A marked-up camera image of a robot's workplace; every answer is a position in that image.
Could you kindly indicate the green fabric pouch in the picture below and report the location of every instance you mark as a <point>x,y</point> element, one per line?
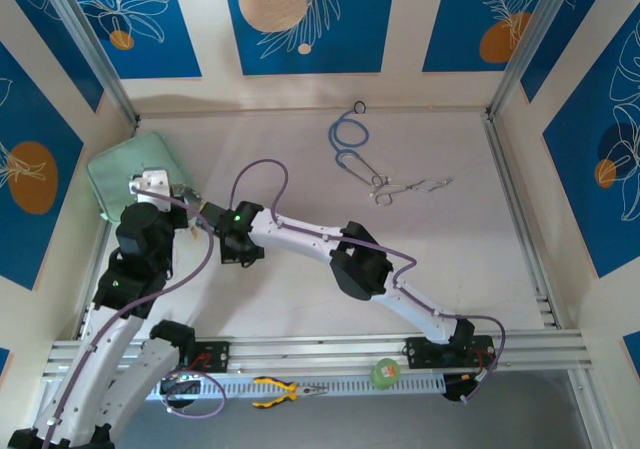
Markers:
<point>125,156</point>

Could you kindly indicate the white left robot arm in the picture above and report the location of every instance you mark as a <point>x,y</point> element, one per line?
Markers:
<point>135,374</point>

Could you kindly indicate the aluminium side rail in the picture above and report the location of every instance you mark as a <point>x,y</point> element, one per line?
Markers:
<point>520,219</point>
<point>97,249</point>

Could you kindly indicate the green tape roll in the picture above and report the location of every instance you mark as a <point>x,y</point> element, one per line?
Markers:
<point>385,373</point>

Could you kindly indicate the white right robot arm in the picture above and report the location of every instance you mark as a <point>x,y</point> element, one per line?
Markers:
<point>300,241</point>

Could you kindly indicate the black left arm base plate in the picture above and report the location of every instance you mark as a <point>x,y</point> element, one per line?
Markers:
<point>215,356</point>

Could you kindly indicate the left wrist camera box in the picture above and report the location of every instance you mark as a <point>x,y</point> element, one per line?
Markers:
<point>150,184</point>

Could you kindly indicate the blue stethoscope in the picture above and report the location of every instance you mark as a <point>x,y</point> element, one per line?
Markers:
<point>330,134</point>

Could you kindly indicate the aluminium frame post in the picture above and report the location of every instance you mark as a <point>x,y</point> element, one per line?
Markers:
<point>531,44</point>
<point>89,44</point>
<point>592,414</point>

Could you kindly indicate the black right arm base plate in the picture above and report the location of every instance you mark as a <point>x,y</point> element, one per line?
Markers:
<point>425,351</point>

